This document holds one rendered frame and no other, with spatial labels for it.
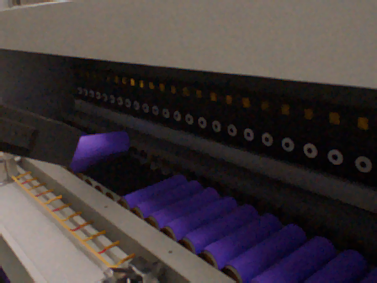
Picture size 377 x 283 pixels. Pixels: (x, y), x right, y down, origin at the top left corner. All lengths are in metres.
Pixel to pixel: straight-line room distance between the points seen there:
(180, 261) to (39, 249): 0.13
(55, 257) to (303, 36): 0.24
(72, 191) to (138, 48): 0.16
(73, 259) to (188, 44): 0.18
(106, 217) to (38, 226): 0.08
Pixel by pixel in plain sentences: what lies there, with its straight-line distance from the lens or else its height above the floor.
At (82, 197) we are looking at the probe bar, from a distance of 0.35.
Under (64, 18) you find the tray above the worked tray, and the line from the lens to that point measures 0.34.
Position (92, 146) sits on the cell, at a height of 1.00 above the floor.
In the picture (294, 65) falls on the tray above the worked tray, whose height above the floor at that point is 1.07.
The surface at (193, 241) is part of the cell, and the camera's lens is 0.28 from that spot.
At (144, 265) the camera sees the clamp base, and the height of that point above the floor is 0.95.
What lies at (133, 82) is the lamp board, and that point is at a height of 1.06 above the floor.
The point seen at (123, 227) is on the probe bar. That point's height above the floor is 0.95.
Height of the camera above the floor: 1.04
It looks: level
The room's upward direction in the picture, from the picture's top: 13 degrees clockwise
